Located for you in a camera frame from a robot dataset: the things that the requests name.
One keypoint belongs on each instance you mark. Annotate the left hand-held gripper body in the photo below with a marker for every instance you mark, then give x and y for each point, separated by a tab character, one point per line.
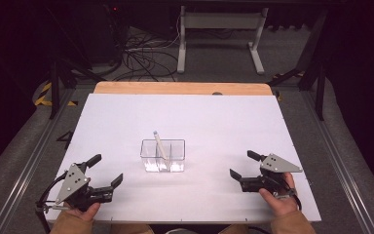
74	182

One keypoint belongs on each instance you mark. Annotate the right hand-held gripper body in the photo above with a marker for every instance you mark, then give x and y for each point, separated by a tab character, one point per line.
266	178

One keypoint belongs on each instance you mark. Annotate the white pen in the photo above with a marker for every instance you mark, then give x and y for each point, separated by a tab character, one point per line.
159	144

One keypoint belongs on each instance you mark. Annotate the clear plastic divided organizer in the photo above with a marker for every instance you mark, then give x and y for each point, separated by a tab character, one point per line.
175	156

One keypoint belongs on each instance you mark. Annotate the person's right hand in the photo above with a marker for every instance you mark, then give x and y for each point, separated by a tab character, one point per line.
280	203

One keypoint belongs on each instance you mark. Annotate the person's left hand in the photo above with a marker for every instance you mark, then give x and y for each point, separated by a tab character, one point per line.
84	214

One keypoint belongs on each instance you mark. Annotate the person's legs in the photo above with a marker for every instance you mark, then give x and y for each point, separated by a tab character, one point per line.
136	229

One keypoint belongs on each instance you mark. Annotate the white table mat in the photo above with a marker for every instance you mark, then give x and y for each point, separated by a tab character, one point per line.
207	123

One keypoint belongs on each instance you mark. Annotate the yellow black hazard tape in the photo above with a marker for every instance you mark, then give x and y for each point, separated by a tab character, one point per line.
47	96

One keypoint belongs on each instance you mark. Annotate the black metal stand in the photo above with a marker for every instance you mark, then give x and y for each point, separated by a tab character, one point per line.
311	71
61	78

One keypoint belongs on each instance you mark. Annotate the wooden table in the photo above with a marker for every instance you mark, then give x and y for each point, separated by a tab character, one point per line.
181	88

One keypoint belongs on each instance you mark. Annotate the aluminium floor rail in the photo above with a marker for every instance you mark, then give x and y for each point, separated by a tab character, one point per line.
341	156
26	169

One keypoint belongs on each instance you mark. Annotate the white metal desk frame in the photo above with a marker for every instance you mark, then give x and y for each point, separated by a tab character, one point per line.
220	21

